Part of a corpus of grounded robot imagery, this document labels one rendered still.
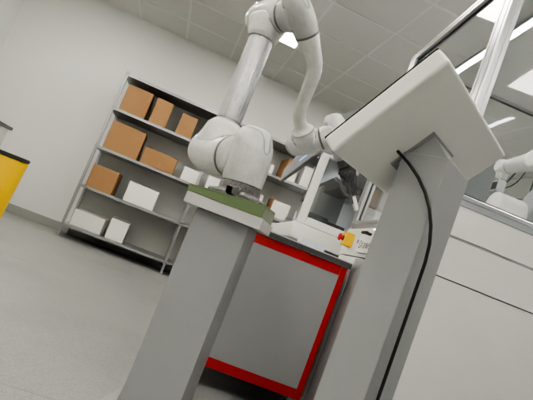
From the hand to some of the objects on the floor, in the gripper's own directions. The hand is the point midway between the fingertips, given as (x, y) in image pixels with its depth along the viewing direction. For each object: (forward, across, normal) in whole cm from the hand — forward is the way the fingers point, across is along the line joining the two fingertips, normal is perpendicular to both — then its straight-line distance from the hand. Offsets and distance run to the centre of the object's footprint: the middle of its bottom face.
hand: (354, 203), depth 218 cm
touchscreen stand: (+76, -67, -92) cm, 137 cm away
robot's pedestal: (+54, -99, -36) cm, 118 cm away
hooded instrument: (+111, -18, +172) cm, 206 cm away
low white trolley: (+73, -72, +40) cm, 110 cm away
